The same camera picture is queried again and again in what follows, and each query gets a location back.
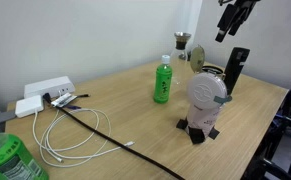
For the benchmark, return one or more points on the white power strip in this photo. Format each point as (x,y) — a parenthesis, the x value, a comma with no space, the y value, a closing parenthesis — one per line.
(48,86)

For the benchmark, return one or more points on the white pink tin can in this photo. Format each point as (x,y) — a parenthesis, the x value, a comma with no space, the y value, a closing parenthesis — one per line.
(203,118)

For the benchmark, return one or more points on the black metal frame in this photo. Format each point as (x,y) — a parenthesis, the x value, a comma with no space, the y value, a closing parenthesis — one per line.
(278,140)

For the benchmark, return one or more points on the white power adapter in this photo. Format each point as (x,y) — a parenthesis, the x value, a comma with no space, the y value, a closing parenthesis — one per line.
(29,106)

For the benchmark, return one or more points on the white round tin lid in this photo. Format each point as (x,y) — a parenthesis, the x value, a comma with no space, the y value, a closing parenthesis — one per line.
(205,90)

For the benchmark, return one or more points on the clear glass carafe bottle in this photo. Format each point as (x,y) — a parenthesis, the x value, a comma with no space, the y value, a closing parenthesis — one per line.
(182,45)

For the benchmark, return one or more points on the silver foil packet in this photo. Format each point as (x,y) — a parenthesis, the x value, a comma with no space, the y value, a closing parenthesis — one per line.
(63,100)

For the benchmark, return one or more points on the gold tin can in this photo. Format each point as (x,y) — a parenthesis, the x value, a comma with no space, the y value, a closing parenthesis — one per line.
(213,69)

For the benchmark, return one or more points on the black thermos flask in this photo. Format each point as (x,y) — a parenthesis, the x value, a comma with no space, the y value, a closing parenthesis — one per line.
(235,70)

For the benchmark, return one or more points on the small green tea bottle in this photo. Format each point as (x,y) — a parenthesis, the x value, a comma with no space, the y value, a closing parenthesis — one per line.
(162,83)

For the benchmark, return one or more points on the large green plastic bottle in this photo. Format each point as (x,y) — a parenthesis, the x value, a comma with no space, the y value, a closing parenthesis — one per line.
(8,160)

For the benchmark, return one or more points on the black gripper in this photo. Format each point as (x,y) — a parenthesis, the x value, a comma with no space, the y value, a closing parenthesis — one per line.
(245,2)

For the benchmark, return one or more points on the small purple pen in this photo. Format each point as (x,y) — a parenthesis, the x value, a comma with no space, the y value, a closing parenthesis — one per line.
(73,107)

